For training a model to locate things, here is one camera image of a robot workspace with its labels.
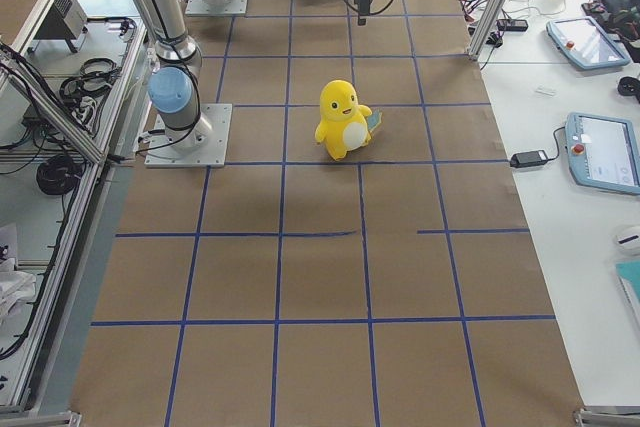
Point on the grey electronics box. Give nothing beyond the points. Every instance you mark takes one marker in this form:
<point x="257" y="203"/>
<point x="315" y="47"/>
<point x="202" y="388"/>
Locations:
<point x="65" y="20"/>

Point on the black power adapter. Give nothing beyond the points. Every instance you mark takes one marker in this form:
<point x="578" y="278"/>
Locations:
<point x="528" y="159"/>

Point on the blue teach pendant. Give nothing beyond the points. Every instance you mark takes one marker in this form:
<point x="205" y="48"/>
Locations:
<point x="602" y="152"/>
<point x="585" y="44"/>

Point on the yellow plush toy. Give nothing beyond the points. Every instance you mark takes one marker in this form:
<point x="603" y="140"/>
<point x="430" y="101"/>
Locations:
<point x="345" y="125"/>

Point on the aluminium frame post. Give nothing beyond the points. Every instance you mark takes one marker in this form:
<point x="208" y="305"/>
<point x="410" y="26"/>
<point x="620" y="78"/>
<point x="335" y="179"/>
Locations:
<point x="492" y="2"/>

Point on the blue teach pendant far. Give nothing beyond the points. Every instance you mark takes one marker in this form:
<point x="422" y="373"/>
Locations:
<point x="585" y="44"/>

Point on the blue teach pendant near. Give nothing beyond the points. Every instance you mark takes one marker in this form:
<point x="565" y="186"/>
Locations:
<point x="602" y="152"/>

